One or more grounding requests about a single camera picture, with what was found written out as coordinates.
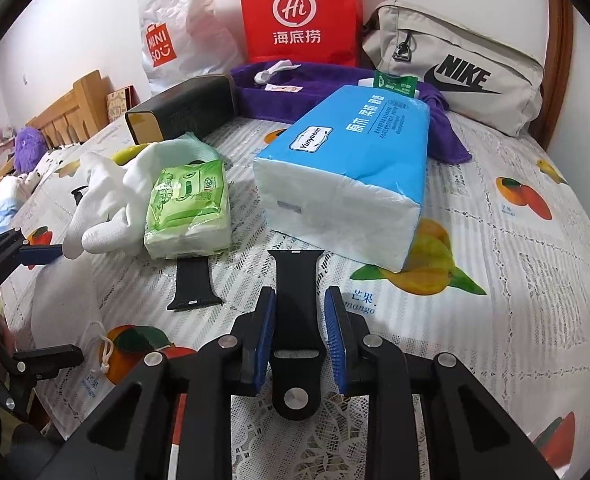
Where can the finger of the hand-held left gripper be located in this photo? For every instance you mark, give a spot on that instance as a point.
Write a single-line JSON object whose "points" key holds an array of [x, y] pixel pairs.
{"points": [[50, 360], [40, 255]]}

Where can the white spotted pillow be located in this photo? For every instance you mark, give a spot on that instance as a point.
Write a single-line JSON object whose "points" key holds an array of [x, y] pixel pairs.
{"points": [[40, 175]]}

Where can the white and green packet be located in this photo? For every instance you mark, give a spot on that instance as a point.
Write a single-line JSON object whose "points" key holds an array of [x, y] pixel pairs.
{"points": [[395, 84]]}

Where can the dark tin box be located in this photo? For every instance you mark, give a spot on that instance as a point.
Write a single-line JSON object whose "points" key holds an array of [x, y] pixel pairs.
{"points": [[185, 110]]}

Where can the pale green cloth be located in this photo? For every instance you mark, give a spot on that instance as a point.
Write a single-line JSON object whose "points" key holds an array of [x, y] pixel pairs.
{"points": [[195, 147]]}

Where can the green wet wipes pack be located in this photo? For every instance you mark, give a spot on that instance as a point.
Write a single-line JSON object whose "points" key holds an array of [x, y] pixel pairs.
{"points": [[185, 210]]}

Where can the grey waist bag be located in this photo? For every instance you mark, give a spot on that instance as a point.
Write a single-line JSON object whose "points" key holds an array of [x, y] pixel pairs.
{"points": [[425, 45]]}

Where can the white gloves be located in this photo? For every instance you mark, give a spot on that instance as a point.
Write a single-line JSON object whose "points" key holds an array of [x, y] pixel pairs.
{"points": [[110, 210]]}

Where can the white plastic shopping bag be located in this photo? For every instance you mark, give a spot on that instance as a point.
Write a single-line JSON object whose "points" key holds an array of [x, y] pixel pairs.
{"points": [[185, 20]]}

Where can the wooden headboard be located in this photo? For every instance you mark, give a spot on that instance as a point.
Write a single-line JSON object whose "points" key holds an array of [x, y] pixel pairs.
{"points": [[75, 110]]}

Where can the brown wooden door frame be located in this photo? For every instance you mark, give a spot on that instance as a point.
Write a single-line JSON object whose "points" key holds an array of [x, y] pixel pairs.
{"points": [[557, 60]]}

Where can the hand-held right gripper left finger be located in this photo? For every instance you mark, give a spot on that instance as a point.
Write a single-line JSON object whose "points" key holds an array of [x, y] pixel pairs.
{"points": [[267, 330]]}

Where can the patterned picture frame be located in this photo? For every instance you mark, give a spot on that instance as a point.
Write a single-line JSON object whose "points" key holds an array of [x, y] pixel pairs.
{"points": [[120, 102]]}

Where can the small black item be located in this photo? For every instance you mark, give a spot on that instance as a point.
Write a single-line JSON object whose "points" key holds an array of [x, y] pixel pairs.
{"points": [[79, 194]]}

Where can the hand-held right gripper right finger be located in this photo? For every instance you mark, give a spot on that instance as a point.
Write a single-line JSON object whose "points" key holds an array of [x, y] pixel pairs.
{"points": [[335, 340]]}

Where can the blue tissue pack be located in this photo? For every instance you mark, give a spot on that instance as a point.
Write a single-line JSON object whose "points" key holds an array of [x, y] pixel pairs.
{"points": [[350, 160]]}

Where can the purple plush toy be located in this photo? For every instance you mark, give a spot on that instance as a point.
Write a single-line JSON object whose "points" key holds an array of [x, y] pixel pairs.
{"points": [[29, 147]]}

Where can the red paper bag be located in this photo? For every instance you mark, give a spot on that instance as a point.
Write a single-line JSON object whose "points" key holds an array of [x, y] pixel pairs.
{"points": [[300, 10]]}

